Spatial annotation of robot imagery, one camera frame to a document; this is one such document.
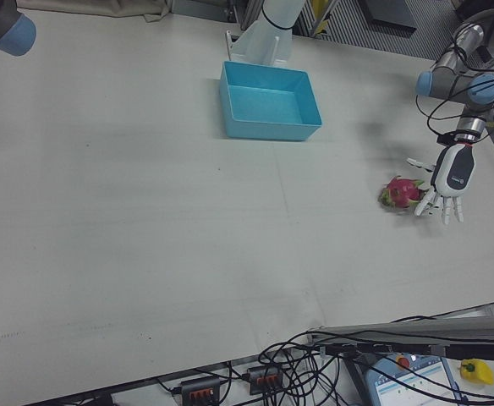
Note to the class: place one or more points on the white grey robot hand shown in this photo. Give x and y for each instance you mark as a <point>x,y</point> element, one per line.
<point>456,171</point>

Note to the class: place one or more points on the pink dragon fruit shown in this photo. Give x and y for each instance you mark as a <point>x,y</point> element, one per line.
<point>399,192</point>

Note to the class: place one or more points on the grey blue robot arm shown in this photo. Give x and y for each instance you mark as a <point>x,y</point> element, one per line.
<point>6,29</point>

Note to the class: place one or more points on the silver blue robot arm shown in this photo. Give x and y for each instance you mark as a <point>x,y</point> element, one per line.
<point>441,80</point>

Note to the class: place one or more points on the grey monitor top bar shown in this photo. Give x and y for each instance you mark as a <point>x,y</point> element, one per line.
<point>420,334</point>

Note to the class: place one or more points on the black flat box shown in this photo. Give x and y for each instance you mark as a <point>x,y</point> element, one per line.
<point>393,12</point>

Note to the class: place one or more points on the yellow toy bell pepper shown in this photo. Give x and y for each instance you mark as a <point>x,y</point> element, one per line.
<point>477,372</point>

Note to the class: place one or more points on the light blue plastic bin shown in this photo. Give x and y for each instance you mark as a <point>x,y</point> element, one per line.
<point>264,105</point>

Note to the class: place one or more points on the light blue teach pendant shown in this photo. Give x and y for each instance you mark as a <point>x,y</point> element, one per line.
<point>407,380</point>

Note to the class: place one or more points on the black hub orange switches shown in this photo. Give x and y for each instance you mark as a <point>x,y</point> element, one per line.
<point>266,376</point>
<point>200,385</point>

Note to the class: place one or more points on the beige cloth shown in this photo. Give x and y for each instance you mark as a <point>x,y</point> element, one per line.
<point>103,8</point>

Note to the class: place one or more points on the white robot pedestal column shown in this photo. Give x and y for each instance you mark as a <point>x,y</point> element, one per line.
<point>268,38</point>

